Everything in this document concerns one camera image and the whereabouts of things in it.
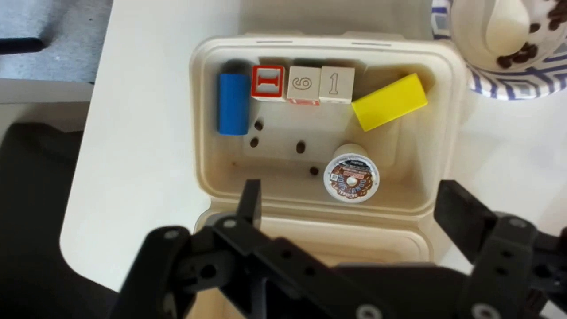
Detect yellow rectangular block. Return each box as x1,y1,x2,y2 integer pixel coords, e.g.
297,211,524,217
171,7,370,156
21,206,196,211
350,71,430,133

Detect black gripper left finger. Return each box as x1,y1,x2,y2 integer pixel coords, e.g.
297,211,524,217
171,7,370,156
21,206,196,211
108,178,386,319

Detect beige clamshell takeout container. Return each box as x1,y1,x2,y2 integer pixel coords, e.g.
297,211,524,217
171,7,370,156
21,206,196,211
187,32,471,319

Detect white k-cup coffee pod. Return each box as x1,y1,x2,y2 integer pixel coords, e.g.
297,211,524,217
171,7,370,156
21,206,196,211
322,142,380,204

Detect blue white patterned paper bowl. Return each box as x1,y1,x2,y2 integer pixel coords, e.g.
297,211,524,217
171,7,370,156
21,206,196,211
430,0,567,103

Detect wooden block number one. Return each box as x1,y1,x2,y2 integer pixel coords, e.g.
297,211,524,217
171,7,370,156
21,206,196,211
318,64,357,105

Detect white plastic spoon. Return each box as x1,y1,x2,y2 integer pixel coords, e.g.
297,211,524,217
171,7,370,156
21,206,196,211
481,0,531,48

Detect coffee bean pile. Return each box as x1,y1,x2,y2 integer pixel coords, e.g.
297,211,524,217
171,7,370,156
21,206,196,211
494,0,567,69

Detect red letter wooden block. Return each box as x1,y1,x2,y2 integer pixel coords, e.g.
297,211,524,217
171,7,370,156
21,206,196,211
249,62,288,103

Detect dark sofa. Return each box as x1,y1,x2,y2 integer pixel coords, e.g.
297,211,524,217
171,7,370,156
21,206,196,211
0,121,122,319

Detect blue cylinder block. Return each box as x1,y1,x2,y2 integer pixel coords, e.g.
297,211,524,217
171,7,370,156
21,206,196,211
216,61,253,139

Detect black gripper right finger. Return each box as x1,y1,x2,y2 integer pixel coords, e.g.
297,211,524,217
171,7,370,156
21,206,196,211
434,178,567,319

